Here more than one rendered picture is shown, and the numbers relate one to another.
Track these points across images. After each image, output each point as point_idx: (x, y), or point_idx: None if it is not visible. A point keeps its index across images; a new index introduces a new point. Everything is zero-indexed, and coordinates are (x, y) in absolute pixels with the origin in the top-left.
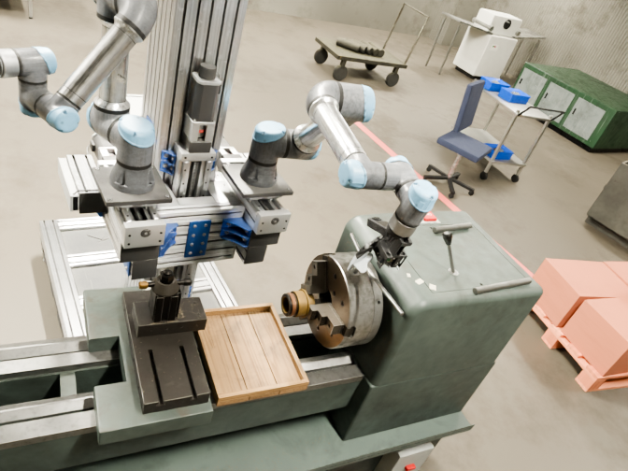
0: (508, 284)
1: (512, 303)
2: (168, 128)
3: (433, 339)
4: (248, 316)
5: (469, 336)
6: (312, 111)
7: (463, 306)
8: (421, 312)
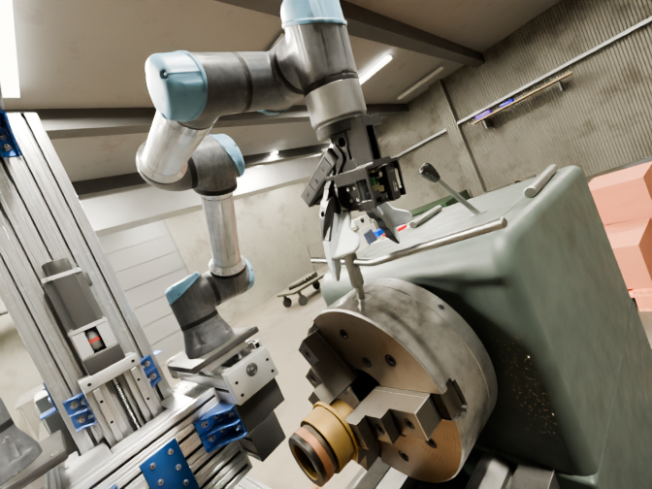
0: (546, 173)
1: (575, 190)
2: (54, 369)
3: (568, 301)
4: None
5: (589, 270)
6: (143, 164)
7: (545, 212)
8: (514, 250)
